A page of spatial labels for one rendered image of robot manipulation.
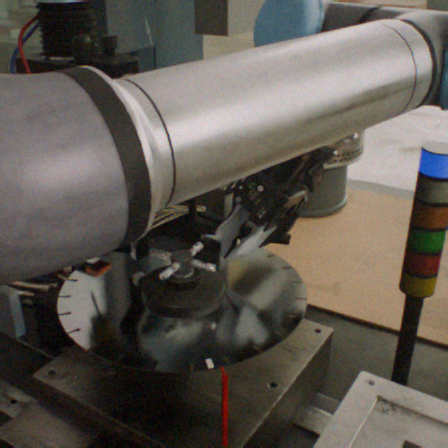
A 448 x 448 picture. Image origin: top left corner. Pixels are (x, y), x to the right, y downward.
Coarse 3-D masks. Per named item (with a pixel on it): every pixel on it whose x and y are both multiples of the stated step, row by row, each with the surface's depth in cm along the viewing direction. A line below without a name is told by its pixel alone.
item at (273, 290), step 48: (192, 240) 89; (240, 240) 89; (96, 288) 77; (240, 288) 77; (288, 288) 77; (96, 336) 67; (144, 336) 67; (192, 336) 67; (240, 336) 67; (288, 336) 68
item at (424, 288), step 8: (408, 272) 71; (400, 280) 73; (408, 280) 71; (416, 280) 70; (424, 280) 70; (432, 280) 70; (400, 288) 73; (408, 288) 72; (416, 288) 71; (424, 288) 71; (432, 288) 71; (416, 296) 71; (424, 296) 71
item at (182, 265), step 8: (192, 248) 76; (200, 248) 78; (160, 256) 75; (168, 256) 75; (176, 256) 74; (184, 256) 74; (192, 256) 74; (176, 264) 73; (184, 264) 73; (192, 264) 73; (200, 264) 73; (208, 264) 73; (168, 272) 71; (176, 272) 74; (184, 272) 74; (192, 272) 75
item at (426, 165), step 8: (424, 144) 66; (432, 144) 66; (440, 144) 66; (424, 152) 64; (432, 152) 63; (440, 152) 63; (424, 160) 65; (432, 160) 64; (440, 160) 63; (424, 168) 65; (432, 168) 64; (440, 168) 64; (432, 176) 64; (440, 176) 64
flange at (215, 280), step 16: (160, 272) 79; (208, 272) 79; (144, 288) 75; (160, 288) 75; (176, 288) 74; (192, 288) 74; (208, 288) 75; (160, 304) 72; (176, 304) 72; (192, 304) 72; (208, 304) 73
